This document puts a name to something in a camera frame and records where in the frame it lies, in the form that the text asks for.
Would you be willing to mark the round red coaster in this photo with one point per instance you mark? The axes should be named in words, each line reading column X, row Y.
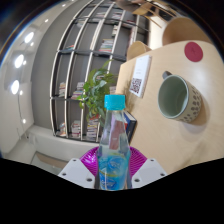
column 193, row 51

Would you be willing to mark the grey bookshelf unit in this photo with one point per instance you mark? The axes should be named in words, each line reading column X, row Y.
column 80, row 63

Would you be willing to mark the potted green plant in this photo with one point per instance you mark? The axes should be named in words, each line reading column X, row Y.
column 96, row 88

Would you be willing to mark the wooden chair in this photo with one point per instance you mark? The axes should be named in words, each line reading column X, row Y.
column 183, row 30
column 137, row 50

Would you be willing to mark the patterned ceramic mug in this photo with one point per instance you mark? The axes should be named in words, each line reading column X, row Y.
column 190, row 105

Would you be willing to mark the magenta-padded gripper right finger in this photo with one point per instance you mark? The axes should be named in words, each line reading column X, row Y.
column 150, row 171

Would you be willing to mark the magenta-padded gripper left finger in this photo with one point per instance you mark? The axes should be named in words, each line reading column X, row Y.
column 75, row 171

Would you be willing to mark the white printed booklet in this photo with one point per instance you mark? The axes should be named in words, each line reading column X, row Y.
column 141, row 73

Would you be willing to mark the clear bottle with teal cap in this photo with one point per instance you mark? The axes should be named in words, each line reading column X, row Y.
column 114, row 160

